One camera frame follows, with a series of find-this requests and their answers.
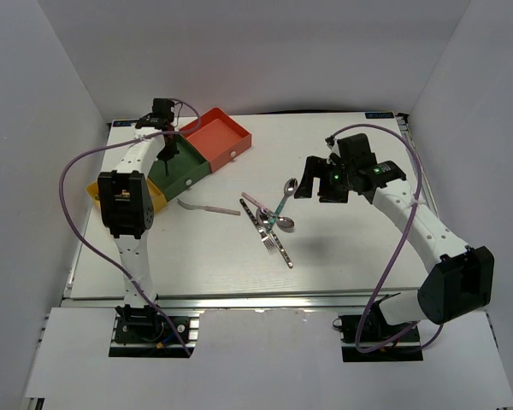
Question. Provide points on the green tray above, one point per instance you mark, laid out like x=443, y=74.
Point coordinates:
x=185, y=170

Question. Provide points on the pink handled spoon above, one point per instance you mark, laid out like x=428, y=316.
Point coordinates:
x=256, y=203

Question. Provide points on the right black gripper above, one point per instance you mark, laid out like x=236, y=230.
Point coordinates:
x=316, y=167

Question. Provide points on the silver fork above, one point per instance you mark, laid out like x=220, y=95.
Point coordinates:
x=268, y=238

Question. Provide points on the pink handled fork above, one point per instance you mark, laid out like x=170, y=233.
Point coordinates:
x=206, y=208

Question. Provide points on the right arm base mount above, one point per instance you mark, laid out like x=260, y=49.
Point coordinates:
x=403, y=349

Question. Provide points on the aluminium table frame rail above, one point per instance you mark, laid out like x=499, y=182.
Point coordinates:
x=305, y=300

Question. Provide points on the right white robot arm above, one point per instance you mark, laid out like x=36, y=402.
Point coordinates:
x=459, y=276

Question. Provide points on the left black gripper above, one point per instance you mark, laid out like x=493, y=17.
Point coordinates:
x=168, y=153

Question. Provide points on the yellow tray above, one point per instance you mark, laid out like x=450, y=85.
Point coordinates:
x=159, y=201

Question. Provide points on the green handled spoon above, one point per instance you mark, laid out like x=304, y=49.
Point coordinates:
x=289, y=190

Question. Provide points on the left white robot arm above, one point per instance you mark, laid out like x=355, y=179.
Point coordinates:
x=126, y=206

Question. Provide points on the red tray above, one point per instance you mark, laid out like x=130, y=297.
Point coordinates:
x=219, y=139

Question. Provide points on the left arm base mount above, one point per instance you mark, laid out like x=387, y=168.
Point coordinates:
x=141, y=332

